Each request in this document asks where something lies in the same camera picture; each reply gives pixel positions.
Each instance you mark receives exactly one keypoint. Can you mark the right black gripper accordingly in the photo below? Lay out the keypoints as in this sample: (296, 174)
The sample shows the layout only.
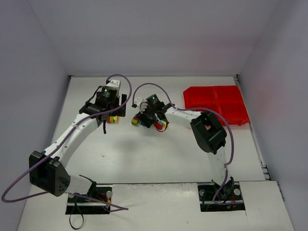
(147, 119)

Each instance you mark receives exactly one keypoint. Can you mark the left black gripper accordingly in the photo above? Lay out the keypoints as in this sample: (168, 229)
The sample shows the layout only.
(121, 107)

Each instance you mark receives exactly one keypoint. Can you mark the green small lego brick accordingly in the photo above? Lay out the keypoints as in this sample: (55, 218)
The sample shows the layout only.
(134, 122)

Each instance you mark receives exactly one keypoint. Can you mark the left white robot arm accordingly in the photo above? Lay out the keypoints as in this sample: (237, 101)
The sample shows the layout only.
(50, 172)

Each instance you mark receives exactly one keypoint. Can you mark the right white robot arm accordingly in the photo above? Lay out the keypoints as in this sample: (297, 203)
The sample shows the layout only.
(209, 133)

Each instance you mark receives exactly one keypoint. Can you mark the yellow curved lego brick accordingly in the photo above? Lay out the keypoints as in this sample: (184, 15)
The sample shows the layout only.
(116, 119)

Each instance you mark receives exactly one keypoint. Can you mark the red curved lego brick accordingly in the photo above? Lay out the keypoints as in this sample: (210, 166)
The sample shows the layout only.
(158, 125)

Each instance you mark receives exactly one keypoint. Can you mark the red compartment tray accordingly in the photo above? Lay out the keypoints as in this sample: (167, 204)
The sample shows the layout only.
(225, 100)

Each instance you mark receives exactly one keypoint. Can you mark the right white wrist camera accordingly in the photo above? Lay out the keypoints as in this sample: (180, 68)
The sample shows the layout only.
(141, 104)

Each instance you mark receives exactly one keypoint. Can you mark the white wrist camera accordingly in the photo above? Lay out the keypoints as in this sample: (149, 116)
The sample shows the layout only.
(141, 104)
(114, 84)

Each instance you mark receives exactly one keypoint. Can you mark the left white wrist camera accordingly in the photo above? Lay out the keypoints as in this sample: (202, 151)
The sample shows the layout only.
(114, 84)

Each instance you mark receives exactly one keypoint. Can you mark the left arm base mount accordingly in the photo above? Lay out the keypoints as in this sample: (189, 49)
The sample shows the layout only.
(75, 205)

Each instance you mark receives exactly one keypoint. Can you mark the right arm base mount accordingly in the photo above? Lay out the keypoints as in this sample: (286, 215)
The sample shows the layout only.
(230, 198)

